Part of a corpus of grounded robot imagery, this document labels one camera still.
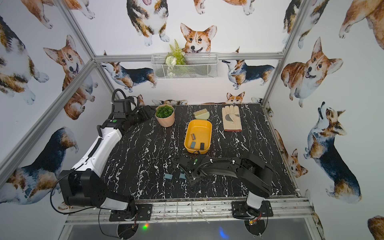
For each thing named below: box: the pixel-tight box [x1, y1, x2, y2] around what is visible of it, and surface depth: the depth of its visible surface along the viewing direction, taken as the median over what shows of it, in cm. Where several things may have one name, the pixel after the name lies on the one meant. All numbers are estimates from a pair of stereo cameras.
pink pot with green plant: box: [154, 104, 175, 128], surface depth 105 cm
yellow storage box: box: [184, 119, 213, 155], surface depth 103 cm
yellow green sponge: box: [193, 108, 210, 120], surface depth 119 cm
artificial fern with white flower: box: [164, 39, 187, 67], surface depth 84 cm
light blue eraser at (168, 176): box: [164, 173, 173, 180], surface depth 87 cm
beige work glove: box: [222, 105, 243, 132], surface depth 115 cm
